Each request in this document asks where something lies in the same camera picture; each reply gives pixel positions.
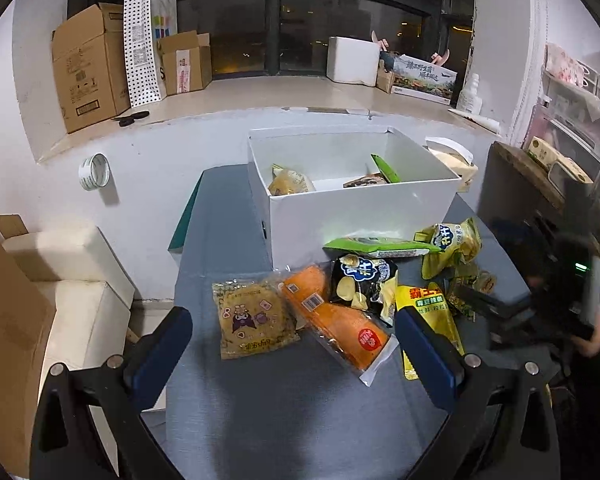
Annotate white tape roll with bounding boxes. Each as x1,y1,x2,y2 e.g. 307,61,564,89
78,153,112,192

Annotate dark wooden shelf unit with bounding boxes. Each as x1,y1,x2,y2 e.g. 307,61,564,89
477,141,600,301

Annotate long green snack packet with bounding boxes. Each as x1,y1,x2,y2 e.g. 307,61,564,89
323,236,443,260

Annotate polka dot paper bag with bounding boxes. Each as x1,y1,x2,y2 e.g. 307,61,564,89
123,0,168,108

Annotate person's right hand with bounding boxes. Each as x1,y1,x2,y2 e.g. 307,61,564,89
572,310,600,359

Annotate clear plastic drawer unit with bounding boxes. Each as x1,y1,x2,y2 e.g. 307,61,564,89
525,42,600,161

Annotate beige tissue pack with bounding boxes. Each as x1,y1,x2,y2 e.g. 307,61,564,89
526,136,563,171
547,157,593,196

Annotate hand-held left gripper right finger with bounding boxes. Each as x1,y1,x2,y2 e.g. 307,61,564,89
394,305,563,480

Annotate landscape printed box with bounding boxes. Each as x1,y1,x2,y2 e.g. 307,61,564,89
390,53,458,106

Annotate flat brown cardboard sheet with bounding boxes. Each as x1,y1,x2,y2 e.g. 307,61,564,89
0,210,58,461

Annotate white shopping bag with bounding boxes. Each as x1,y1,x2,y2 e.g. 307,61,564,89
150,0,188,98

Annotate small brown box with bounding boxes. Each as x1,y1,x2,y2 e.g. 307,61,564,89
376,57,396,93

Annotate black scissors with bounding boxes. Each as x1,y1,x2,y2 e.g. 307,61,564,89
111,110,150,127

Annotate white leather sofa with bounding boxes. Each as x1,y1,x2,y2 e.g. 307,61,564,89
0,226,168,466

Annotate yellow snack packet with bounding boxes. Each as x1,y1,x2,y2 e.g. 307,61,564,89
395,284,465,381

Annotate white storage box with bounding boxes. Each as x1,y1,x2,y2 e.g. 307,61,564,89
247,126,463,271

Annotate white foam box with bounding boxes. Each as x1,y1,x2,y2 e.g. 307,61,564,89
326,36,381,86

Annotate dark brown snack packet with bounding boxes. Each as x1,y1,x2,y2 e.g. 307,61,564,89
342,172,388,189

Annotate yellow-green potato chip bag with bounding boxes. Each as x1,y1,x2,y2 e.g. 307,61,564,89
414,217,482,281

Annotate black potato chip bag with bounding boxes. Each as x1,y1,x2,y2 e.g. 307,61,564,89
328,255,399,327

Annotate dark window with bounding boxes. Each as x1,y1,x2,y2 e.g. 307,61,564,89
150,0,476,81

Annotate white plastic bottle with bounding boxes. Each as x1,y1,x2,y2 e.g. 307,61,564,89
457,73,482,113

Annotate brown cartoon snack packet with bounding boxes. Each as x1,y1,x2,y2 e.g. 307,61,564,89
212,280,301,361

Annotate large cardboard box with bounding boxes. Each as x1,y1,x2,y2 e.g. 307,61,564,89
51,3,131,134

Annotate clear yellow pastry packet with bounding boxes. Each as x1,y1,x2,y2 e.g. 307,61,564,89
268,164,316,196

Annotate orange snack packet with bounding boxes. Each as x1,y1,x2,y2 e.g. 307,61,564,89
277,265,398,387

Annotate small green-yellow snack packet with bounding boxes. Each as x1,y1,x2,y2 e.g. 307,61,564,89
447,267,498,318

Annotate small open cardboard box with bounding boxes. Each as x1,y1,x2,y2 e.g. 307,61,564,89
157,31,213,96

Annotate narrow green snack packet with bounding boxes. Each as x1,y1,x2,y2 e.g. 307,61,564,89
371,154,403,183

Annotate white paper sheet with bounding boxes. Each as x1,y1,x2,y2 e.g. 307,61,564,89
447,107,501,135

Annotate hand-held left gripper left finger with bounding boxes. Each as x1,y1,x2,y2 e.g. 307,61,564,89
30,306,193,480

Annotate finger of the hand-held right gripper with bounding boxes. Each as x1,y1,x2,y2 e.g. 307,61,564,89
489,321,551,348
450,284,533,322

